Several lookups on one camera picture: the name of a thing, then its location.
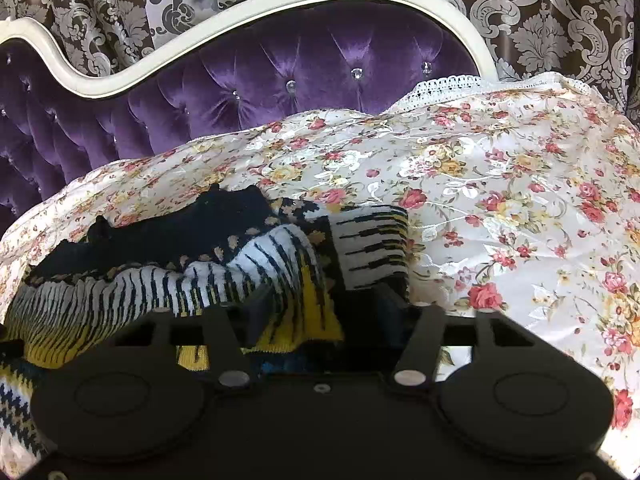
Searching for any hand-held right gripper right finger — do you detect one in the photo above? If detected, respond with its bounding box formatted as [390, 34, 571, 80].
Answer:
[369, 283, 532, 393]

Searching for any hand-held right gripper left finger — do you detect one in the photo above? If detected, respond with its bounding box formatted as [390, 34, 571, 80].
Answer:
[106, 284, 276, 391]

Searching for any navy yellow white patterned sweater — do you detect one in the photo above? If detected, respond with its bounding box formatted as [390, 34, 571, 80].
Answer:
[0, 183, 412, 466]

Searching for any floral satin bedspread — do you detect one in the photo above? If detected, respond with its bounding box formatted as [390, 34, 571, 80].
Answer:
[0, 72, 640, 480]

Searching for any brown silver damask curtain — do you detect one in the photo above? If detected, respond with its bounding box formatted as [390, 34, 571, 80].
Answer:
[0, 0, 640, 122]

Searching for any purple tufted headboard white frame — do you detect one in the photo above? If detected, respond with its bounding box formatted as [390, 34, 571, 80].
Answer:
[0, 0, 502, 235]

